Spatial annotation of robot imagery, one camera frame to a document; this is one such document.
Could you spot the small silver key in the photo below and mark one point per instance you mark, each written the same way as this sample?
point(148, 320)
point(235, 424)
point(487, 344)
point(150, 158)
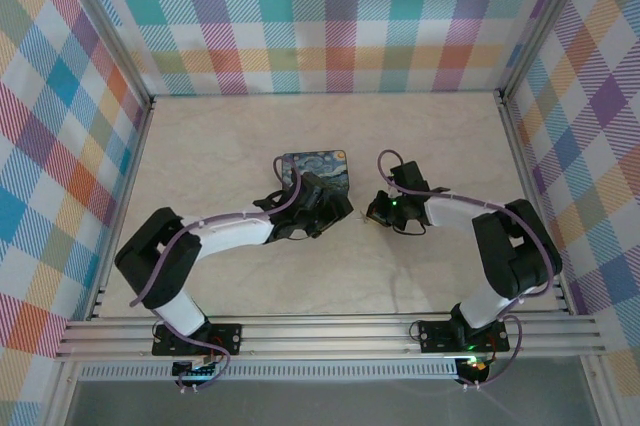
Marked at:
point(361, 218)

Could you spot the navy box starry night lid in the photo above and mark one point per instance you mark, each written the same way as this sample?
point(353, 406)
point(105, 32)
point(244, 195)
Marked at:
point(325, 166)

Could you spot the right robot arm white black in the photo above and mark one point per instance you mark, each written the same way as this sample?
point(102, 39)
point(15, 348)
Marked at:
point(505, 256)

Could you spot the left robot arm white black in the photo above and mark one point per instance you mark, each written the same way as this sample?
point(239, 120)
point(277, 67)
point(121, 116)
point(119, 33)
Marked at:
point(230, 236)

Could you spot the right controller board green light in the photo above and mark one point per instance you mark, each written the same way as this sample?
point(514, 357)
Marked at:
point(477, 367)

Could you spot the aluminium front mounting rail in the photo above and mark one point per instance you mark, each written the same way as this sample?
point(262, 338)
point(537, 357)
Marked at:
point(325, 338)

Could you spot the aluminium side rail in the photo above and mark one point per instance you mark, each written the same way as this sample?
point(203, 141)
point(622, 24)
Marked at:
point(124, 206)
point(524, 171)

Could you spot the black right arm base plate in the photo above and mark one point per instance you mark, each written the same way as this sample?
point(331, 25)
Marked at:
point(435, 338)

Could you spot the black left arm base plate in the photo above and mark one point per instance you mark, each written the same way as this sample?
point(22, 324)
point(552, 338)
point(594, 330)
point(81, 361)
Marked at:
point(227, 338)

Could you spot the aluminium frame post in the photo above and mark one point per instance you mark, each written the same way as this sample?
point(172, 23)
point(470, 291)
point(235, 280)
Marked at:
point(107, 31)
point(542, 21)

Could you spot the aluminium lower frame leg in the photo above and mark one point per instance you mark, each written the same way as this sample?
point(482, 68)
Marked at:
point(597, 391)
point(59, 396)

